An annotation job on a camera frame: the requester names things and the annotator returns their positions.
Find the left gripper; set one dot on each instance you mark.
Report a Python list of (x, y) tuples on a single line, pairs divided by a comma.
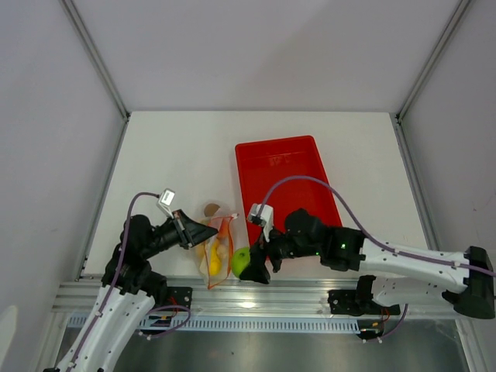
[(194, 232)]

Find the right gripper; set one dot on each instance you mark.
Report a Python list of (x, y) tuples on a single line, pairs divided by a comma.
[(256, 269)]

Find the green apple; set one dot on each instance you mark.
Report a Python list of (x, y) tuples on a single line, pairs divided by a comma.
[(240, 260)]

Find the brown kiwi fruit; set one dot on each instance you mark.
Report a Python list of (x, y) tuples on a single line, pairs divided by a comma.
[(211, 209)]

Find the pink peach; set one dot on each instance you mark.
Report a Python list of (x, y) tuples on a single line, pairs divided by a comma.
[(224, 229)]

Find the clear zip top bag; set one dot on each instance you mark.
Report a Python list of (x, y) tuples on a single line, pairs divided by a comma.
[(214, 222)]

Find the beige garlic bulb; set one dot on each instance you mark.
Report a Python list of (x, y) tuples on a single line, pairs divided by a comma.
[(222, 252)]

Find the yellow bumpy gourd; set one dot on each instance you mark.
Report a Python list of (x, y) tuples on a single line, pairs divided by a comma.
[(215, 264)]

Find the orange fruit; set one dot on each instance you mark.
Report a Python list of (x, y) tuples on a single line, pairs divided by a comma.
[(200, 252)]

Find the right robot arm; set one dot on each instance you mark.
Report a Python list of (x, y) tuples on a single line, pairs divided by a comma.
[(390, 276)]

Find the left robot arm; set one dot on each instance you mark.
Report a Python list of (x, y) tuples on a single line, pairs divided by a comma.
[(130, 290)]

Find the red plastic tray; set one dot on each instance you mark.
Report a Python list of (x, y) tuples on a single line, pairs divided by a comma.
[(262, 164)]

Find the aluminium mounting rail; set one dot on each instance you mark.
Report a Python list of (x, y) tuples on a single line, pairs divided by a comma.
[(295, 299)]

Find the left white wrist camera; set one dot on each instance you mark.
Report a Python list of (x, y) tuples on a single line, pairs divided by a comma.
[(164, 202)]

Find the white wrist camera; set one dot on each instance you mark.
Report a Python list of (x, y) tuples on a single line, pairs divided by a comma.
[(262, 216), (164, 202)]

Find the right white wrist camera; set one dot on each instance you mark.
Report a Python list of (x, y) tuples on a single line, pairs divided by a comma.
[(262, 216)]

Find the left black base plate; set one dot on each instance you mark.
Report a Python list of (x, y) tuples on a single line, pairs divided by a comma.
[(175, 296)]

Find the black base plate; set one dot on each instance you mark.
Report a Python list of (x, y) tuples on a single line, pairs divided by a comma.
[(175, 296), (348, 302)]

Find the slotted cable duct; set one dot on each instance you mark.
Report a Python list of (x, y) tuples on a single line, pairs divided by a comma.
[(156, 324)]

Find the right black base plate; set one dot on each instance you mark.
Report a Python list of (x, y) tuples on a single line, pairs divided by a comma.
[(348, 302)]

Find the left aluminium frame post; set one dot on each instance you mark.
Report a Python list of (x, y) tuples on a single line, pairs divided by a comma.
[(87, 41)]

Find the aluminium frame post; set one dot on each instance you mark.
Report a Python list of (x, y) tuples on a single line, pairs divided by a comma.
[(87, 41), (447, 35)]

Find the right aluminium frame post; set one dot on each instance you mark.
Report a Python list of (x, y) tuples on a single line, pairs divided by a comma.
[(447, 35)]

